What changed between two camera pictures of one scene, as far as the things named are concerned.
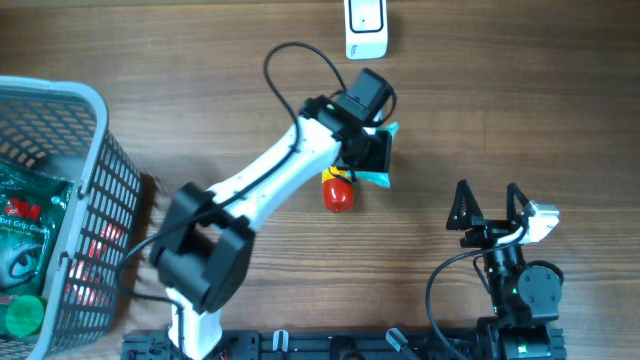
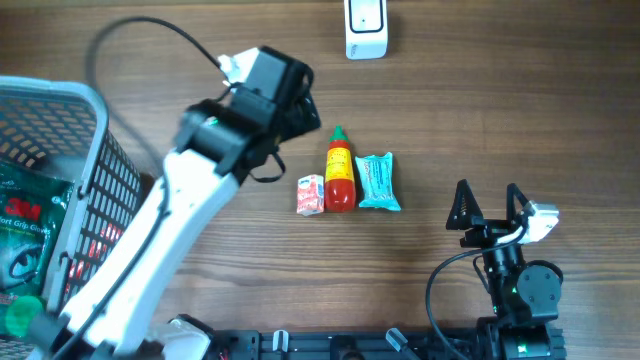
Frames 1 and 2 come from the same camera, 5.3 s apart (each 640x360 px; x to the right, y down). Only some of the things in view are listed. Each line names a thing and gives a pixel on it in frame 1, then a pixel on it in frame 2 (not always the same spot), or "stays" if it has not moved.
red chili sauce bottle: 338,191 stays
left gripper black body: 371,152 -> 294,125
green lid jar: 25,313 stays
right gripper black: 486,230 stays
